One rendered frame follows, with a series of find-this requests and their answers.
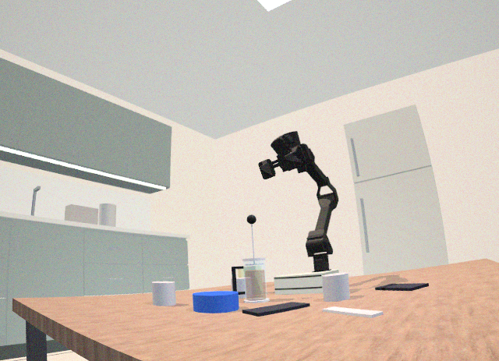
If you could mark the blue cylinder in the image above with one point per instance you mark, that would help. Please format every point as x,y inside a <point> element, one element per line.
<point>215,302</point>

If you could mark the grey cylinder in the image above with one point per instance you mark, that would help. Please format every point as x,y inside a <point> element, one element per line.
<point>163,293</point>
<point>336,287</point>
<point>240,286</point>

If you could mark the white flat bar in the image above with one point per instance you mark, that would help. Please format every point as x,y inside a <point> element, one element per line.
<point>353,312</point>

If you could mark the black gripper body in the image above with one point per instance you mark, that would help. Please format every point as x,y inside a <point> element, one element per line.
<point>286,165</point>

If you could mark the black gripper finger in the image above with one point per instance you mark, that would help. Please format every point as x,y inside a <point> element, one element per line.
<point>292,157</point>
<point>265,168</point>

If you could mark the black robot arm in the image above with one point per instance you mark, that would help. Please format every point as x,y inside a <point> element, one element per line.
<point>317,240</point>

